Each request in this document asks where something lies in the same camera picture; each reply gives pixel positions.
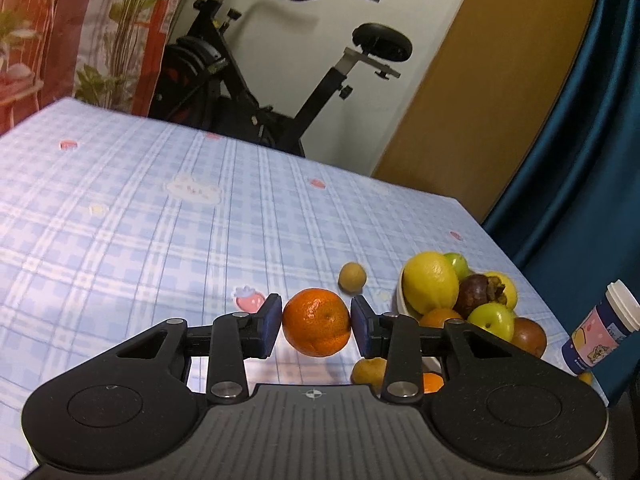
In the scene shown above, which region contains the green apple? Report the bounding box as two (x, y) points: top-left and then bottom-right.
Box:
(467, 302), (516, 343)

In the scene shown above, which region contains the wooden door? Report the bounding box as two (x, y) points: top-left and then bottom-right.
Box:
(372, 0), (608, 223)

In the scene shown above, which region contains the dark purple mangosteen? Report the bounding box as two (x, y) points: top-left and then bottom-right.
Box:
(452, 272), (508, 318)

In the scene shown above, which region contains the cream plate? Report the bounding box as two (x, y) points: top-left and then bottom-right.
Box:
(395, 266), (423, 320)

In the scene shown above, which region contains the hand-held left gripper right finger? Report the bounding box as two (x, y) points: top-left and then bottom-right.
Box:
(350, 296), (521, 405)

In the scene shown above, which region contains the red apple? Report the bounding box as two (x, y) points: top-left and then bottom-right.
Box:
(510, 316), (548, 360)

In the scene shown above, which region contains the plant print curtain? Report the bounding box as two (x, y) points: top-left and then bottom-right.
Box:
(0, 0), (193, 136)

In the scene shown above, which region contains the small green lime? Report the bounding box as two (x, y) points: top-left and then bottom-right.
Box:
(444, 252), (471, 281)

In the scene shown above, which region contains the paper cup with white lid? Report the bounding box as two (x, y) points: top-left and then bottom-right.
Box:
(560, 280), (640, 375)

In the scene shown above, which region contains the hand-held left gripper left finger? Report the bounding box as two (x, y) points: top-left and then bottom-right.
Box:
(115, 294), (283, 405)

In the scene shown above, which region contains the blue curtain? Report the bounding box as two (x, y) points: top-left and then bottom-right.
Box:
(480, 0), (640, 411)

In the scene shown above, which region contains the brown longan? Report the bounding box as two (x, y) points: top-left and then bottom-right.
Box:
(351, 357), (388, 388)
(338, 261), (367, 293)

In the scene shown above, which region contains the yellow lemon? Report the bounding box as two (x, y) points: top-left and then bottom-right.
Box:
(482, 271), (518, 311)
(403, 251), (460, 316)

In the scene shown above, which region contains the black exercise bike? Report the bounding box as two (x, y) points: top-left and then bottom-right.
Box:
(150, 0), (415, 158)

